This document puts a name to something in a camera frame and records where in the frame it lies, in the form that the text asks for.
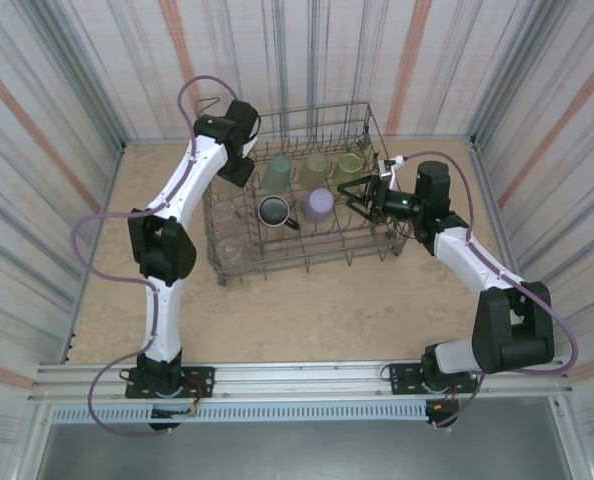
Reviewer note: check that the lime green translucent cup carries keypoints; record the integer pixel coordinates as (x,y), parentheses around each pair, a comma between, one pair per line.
(348,167)

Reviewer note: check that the lavender plastic cup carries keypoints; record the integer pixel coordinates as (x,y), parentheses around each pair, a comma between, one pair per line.
(318,205)

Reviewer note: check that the pale olive translucent cup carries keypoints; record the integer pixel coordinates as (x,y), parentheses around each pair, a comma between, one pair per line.
(314,172)

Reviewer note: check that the teal translucent cup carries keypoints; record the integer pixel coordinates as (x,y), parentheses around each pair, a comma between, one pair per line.
(278,175)

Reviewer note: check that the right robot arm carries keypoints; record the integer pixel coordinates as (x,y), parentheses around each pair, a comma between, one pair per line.
(514,330)

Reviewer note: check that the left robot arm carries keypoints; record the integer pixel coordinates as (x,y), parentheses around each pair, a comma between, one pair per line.
(164,250)

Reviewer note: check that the grey metal panel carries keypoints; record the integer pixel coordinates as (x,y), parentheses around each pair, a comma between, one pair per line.
(302,450)

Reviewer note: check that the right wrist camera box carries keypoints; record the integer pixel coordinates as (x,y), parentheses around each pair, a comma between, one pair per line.
(394,162)

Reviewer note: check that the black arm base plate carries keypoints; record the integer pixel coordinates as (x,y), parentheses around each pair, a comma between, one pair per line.
(202,380)
(402,377)

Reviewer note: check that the aluminium mounting rail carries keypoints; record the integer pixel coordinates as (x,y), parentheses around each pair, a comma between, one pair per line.
(302,377)

